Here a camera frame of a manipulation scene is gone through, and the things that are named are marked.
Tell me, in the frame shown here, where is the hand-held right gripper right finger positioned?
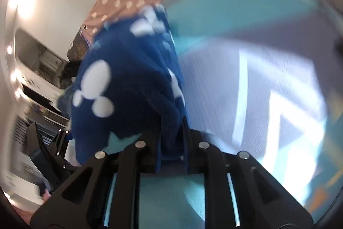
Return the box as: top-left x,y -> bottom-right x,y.
182,116 -> 314,229

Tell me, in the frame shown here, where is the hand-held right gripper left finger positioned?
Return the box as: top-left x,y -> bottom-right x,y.
29,129 -> 162,229

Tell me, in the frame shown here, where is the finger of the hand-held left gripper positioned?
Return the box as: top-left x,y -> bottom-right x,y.
25,122 -> 54,187
48,128 -> 72,159

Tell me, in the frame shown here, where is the black clothes pile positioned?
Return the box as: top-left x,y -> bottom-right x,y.
62,61 -> 81,90

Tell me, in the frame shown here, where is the person's left hand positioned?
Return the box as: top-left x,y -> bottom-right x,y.
41,188 -> 54,202

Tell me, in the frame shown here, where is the blue grey blanket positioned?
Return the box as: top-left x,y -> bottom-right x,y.
57,84 -> 78,122

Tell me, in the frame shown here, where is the teal grey striped bed sheet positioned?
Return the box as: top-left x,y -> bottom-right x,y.
102,0 -> 343,229

